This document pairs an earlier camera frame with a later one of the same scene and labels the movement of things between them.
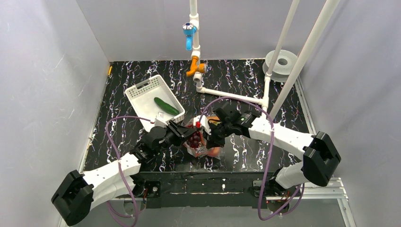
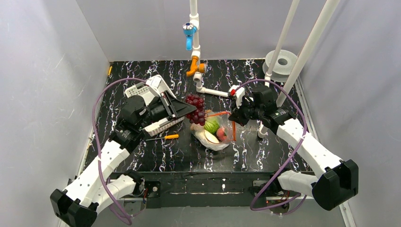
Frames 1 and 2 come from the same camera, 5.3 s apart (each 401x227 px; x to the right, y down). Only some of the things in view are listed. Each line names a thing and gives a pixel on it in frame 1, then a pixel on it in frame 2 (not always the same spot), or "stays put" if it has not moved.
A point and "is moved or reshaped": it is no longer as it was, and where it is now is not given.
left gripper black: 178,132 to 169,104
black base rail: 201,189 stays put
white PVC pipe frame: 308,49 stays put
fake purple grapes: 194,140 to 198,116
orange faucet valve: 194,67 stays put
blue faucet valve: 189,30 stays put
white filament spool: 283,64 stays put
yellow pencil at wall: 110,70 stays put
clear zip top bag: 195,144 is moved or reshaped
